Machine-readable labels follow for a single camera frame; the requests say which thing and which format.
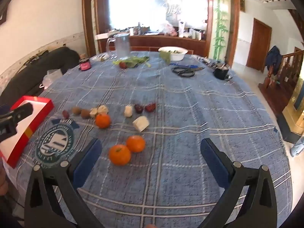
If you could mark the flat white box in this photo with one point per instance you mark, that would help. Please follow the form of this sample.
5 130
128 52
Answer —
103 36

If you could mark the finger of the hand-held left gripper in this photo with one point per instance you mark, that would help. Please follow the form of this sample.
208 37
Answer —
20 112

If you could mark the white floor appliance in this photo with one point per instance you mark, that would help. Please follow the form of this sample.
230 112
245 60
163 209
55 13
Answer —
298 148

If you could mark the dark red date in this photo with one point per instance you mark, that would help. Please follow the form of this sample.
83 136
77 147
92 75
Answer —
139 108

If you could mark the clear plastic bag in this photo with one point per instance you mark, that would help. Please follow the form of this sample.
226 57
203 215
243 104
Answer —
51 77

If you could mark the black mug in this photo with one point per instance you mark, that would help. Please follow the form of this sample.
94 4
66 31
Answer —
220 72

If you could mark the bright window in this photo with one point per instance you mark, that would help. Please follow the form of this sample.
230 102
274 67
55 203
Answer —
133 4

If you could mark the green leaf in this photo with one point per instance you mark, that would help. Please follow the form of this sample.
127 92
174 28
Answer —
165 56

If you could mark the golden framed panel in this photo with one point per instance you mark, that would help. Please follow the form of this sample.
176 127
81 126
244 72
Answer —
295 118

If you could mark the large orange mandarin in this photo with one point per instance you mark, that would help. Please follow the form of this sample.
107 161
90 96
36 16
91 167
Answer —
120 154

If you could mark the wooden sideboard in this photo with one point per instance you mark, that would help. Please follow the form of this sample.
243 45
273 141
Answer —
154 42

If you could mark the pink lidded jar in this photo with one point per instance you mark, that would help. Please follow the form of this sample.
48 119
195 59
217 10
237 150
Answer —
84 64

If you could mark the white bottle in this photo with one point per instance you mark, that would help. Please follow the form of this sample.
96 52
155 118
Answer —
181 29

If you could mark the blue plaid tablecloth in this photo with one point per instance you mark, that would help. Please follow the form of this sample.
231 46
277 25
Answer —
180 123

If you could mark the white cube block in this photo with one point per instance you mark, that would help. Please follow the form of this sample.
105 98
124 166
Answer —
141 123

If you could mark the wooden door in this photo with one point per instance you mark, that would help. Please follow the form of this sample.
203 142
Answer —
258 45

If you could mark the brown kiwi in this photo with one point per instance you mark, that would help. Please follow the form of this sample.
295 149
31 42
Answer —
85 114
76 110

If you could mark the clear glass pitcher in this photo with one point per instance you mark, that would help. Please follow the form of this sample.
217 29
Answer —
122 46

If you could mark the green leafy vegetables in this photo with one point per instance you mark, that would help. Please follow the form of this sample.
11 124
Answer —
135 60

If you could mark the bamboo wall decoration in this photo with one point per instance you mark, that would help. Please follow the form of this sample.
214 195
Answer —
220 21

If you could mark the wooden stair railing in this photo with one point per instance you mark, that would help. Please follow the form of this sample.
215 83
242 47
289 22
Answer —
288 68

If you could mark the dark blue jacket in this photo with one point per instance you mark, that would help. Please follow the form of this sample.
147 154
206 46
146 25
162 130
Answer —
273 58

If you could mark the white fruit piece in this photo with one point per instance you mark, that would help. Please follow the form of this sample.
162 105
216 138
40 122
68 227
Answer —
128 111
102 109
93 112

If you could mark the small red tomato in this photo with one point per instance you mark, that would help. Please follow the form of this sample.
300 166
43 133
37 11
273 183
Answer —
122 65

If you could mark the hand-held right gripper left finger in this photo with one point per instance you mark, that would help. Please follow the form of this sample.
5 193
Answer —
86 162

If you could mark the black sofa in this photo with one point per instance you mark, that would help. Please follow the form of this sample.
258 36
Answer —
35 73

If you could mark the white bowl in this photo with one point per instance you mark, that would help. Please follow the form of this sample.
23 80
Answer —
175 54

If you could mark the red cardboard box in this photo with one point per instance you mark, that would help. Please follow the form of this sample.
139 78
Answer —
14 144

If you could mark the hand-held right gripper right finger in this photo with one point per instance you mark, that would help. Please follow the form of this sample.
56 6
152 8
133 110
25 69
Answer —
213 163

